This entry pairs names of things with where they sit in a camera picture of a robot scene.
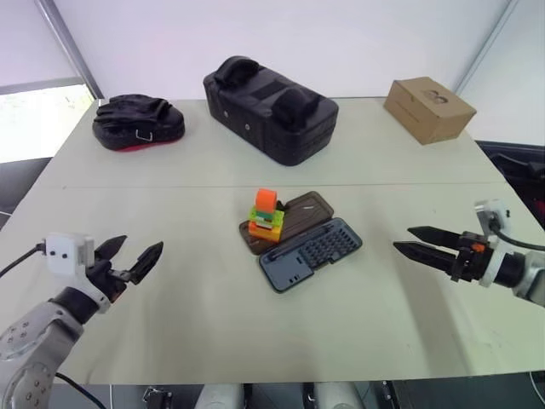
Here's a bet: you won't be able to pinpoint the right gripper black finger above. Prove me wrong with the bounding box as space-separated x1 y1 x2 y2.
392 240 460 274
407 226 464 251

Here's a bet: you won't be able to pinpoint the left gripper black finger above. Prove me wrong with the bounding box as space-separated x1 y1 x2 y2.
94 234 129 263
127 240 164 286

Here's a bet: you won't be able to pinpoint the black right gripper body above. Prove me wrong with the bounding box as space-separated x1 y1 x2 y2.
448 230 500 284

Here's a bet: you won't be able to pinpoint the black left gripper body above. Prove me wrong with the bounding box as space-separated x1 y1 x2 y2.
83 250 129 305

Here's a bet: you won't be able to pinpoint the grey screwdriver bit case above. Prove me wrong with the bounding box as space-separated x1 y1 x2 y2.
238 190 364 294

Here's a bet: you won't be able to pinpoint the black fabric bag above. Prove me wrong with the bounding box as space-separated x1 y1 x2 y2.
473 139 545 222

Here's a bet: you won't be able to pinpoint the black boxing focus mitt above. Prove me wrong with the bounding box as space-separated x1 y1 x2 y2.
91 94 187 153

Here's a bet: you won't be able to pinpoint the colourful stacked toy blocks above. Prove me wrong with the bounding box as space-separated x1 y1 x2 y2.
247 187 286 245

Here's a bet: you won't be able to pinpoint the brown cardboard box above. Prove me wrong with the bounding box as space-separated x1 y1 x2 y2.
382 76 478 147

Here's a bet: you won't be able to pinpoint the dark rounded metal clamp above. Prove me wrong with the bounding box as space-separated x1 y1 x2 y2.
141 385 173 409

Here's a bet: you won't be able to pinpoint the white rounded robot leg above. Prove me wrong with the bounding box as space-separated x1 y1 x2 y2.
313 382 364 409
196 383 244 409

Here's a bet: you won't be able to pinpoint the large black kick pad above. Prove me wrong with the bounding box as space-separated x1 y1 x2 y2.
202 55 341 168

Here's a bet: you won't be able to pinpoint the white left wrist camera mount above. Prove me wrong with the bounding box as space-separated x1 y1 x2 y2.
44 232 112 315

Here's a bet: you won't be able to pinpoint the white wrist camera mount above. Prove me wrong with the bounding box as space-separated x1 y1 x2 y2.
44 232 112 315
473 199 511 287

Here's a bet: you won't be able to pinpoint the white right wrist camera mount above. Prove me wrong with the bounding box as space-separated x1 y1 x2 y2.
473 199 511 287

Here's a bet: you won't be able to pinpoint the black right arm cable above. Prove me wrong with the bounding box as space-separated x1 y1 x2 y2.
489 212 545 251

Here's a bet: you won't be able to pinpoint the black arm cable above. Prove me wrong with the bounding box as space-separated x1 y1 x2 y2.
489 212 545 251
0 241 47 279

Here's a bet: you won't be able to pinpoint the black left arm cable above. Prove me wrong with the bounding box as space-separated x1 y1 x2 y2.
0 241 47 279

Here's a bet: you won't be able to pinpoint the thin black floor cable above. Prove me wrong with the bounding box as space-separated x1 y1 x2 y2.
54 372 105 409

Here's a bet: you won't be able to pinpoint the grey metal frame bar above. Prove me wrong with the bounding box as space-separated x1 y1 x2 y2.
451 0 525 100
34 0 105 101

